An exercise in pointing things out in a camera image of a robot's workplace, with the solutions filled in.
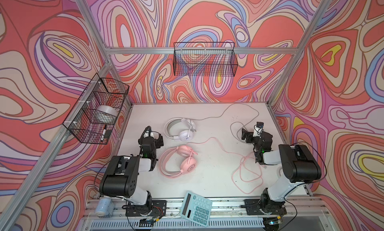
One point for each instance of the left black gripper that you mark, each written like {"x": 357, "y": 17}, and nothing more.
{"x": 158, "y": 142}

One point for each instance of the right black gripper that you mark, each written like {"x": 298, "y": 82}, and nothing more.
{"x": 249, "y": 135}

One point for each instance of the pink headphones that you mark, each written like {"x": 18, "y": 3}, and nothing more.
{"x": 177, "y": 161}

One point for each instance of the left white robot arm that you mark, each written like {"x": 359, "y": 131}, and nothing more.
{"x": 120, "y": 179}

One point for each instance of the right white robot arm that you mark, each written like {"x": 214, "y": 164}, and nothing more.
{"x": 298, "y": 165}

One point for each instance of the white headphones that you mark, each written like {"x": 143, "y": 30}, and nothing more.
{"x": 180, "y": 129}

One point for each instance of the black marker in basket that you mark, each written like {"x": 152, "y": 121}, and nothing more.
{"x": 103, "y": 136}

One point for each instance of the grey tape roll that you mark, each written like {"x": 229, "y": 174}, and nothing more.
{"x": 105, "y": 114}

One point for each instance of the blue-white cylinder can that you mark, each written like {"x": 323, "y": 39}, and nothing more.
{"x": 105, "y": 207}

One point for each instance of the teal calculator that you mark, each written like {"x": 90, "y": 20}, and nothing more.
{"x": 196, "y": 209}

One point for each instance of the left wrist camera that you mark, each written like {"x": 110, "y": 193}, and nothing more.
{"x": 147, "y": 132}

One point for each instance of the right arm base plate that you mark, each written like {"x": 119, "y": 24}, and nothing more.
{"x": 257, "y": 207}

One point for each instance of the black wire basket left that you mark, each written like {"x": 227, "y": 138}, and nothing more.
{"x": 81, "y": 122}

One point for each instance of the black wire basket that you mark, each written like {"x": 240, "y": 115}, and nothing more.
{"x": 81, "y": 122}
{"x": 198, "y": 58}

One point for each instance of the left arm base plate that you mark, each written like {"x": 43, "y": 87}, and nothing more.
{"x": 153, "y": 209}

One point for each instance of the black wire basket back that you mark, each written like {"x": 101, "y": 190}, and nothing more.
{"x": 198, "y": 58}

